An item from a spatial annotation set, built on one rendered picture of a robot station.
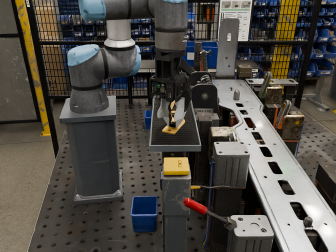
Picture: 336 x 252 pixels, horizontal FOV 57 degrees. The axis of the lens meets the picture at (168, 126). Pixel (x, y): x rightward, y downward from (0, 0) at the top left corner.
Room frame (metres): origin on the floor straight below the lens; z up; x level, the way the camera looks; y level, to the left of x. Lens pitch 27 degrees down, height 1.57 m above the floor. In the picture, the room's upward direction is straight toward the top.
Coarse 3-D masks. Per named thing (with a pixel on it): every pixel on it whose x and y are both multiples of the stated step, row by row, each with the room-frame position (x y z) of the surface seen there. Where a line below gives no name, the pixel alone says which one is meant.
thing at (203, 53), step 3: (201, 51) 1.57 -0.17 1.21; (204, 51) 1.57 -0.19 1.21; (210, 51) 1.57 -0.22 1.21; (198, 54) 1.58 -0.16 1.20; (201, 54) 1.58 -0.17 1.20; (204, 54) 1.57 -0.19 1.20; (210, 54) 1.57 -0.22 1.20; (201, 57) 1.60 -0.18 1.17; (204, 57) 1.57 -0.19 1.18; (204, 60) 1.57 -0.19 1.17; (204, 63) 1.57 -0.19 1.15; (204, 66) 1.57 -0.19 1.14; (204, 69) 1.57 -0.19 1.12; (207, 69) 1.57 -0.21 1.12
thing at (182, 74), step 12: (156, 48) 0.74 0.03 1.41; (156, 60) 0.70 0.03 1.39; (168, 60) 0.69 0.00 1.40; (156, 72) 0.70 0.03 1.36; (168, 72) 0.71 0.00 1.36; (180, 72) 0.75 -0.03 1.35; (156, 84) 0.72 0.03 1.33; (168, 84) 0.69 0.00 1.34; (180, 84) 0.71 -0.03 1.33; (156, 96) 0.72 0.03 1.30; (168, 96) 0.69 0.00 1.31; (180, 96) 0.71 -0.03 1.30
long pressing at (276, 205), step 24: (240, 96) 1.49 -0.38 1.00; (240, 120) 1.20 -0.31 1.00; (264, 120) 1.20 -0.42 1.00; (264, 144) 1.00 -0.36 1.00; (264, 168) 0.84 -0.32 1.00; (288, 168) 0.84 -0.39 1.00; (264, 192) 0.72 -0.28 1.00; (312, 192) 0.72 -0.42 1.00; (288, 216) 0.62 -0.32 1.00; (312, 216) 0.62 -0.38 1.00; (288, 240) 0.54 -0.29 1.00
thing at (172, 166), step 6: (168, 162) 0.63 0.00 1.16; (174, 162) 0.63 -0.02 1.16; (180, 162) 0.63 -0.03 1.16; (186, 162) 0.63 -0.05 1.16; (168, 168) 0.61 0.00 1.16; (174, 168) 0.61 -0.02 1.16; (180, 168) 0.61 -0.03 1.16; (186, 168) 0.61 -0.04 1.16; (168, 174) 0.60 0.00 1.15; (174, 174) 0.60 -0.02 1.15
